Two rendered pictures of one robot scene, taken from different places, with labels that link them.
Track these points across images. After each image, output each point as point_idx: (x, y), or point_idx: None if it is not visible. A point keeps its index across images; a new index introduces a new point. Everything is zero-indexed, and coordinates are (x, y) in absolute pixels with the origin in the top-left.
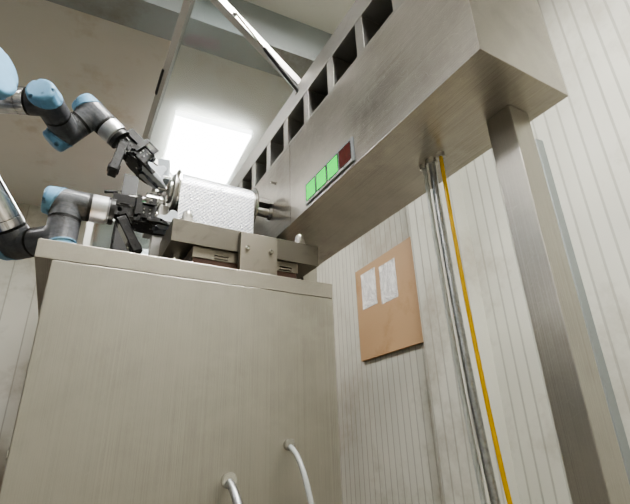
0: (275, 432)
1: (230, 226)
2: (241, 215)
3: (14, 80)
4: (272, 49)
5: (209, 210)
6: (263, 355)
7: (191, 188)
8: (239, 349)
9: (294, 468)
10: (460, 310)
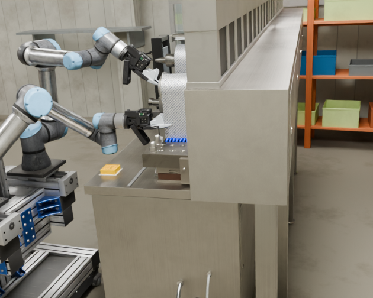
0: (202, 267)
1: None
2: None
3: (48, 101)
4: None
5: (183, 107)
6: (193, 233)
7: (169, 93)
8: (180, 230)
9: (213, 282)
10: None
